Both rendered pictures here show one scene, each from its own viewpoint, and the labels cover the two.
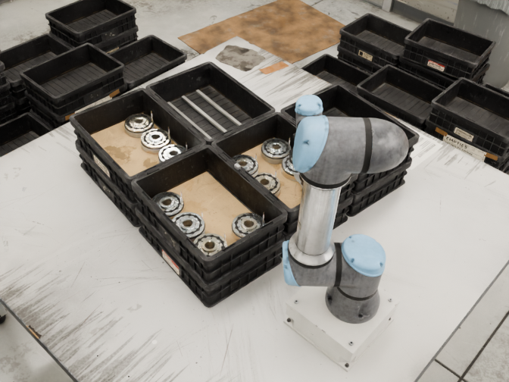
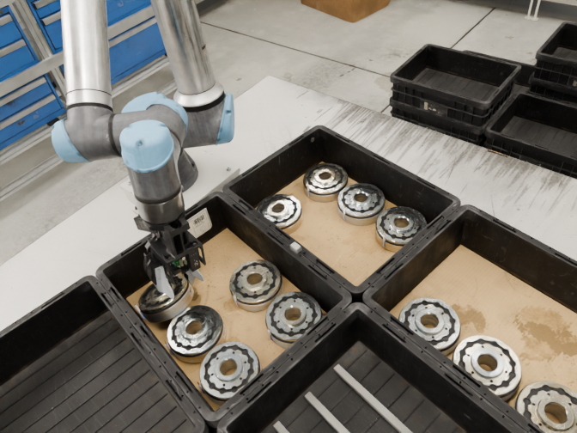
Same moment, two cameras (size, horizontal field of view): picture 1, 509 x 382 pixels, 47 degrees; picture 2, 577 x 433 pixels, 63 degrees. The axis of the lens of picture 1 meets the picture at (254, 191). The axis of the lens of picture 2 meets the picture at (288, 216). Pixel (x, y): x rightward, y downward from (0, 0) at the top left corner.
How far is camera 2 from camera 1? 202 cm
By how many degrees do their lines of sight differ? 90
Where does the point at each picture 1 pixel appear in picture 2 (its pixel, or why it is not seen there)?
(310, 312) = (215, 163)
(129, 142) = (545, 370)
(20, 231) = not seen: outside the picture
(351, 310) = not seen: hidden behind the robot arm
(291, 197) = (214, 281)
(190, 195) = (374, 263)
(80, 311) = (463, 174)
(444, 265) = (39, 279)
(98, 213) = not seen: hidden behind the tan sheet
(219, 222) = (321, 226)
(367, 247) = (137, 106)
